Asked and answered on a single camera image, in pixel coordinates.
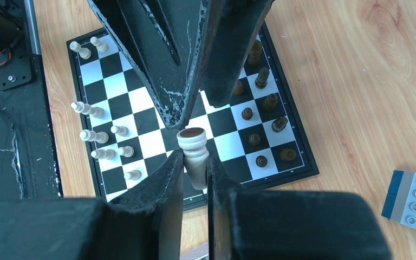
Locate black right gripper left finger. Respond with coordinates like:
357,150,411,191
0,149,184,259

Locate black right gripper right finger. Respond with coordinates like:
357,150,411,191
207,155,393,259

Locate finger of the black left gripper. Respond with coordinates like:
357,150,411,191
201,1,273,108
88,1,211,129

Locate white chess pawn second row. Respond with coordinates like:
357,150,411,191
110,125,129,137
123,170,142,181
118,146,134,158

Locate white chess pawn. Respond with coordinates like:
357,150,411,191
90,36,108,53

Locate white chess rook corner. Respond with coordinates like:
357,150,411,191
69,41,91,60

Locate black white chessboard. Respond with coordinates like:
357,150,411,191
68,25,319,200

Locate white chess knight bottom row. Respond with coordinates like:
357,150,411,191
177,127,209,190

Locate white chess piece being passed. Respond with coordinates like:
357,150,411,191
79,129,109,144

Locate white chess piece bottom row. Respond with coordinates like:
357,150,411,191
70,101,105,118

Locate blue grey toy brick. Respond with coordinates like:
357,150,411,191
381,170,416,229

